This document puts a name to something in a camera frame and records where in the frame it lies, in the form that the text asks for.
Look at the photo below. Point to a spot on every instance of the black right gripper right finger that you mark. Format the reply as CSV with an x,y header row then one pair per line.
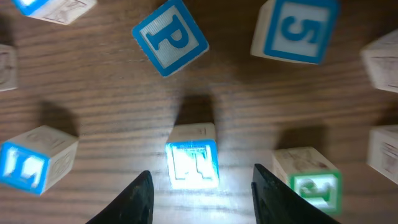
x,y
275,203

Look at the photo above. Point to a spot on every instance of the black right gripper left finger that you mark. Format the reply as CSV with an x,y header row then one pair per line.
x,y
134,205

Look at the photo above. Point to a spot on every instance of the blue T wooden block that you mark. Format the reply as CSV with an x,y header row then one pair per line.
x,y
192,156

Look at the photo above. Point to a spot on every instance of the yellow O block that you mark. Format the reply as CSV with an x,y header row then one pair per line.
x,y
8,68

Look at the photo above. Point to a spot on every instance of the green J lower block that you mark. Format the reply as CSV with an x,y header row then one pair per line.
x,y
310,175

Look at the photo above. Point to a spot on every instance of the blue L wooden block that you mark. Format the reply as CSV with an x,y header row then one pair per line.
x,y
36,160

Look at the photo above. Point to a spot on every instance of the green 4 wooden block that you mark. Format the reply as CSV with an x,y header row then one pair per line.
x,y
382,153

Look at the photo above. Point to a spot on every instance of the blue P wooden block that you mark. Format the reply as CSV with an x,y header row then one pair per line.
x,y
170,37

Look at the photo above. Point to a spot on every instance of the blue 5 wooden block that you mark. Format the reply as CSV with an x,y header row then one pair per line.
x,y
295,31

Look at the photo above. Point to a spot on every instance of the red U right block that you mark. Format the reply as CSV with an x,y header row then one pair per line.
x,y
380,61

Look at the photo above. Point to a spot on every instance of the blue 2 wooden block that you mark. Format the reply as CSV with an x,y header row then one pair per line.
x,y
62,12

